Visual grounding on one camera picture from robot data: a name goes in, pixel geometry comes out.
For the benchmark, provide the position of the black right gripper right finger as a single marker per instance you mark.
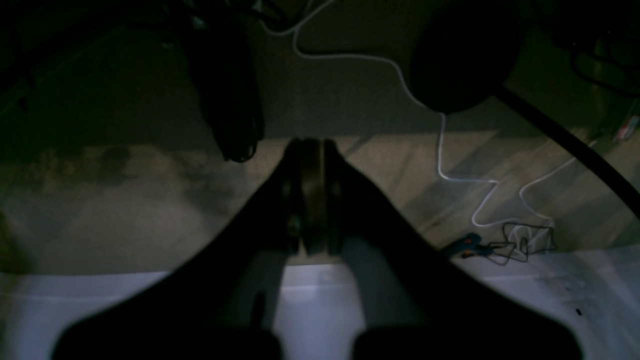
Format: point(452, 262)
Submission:
point(418, 305)

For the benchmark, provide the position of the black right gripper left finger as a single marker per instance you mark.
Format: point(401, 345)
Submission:
point(215, 306)

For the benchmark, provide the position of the blue orange tool on floor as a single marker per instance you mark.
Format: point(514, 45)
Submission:
point(467, 246)

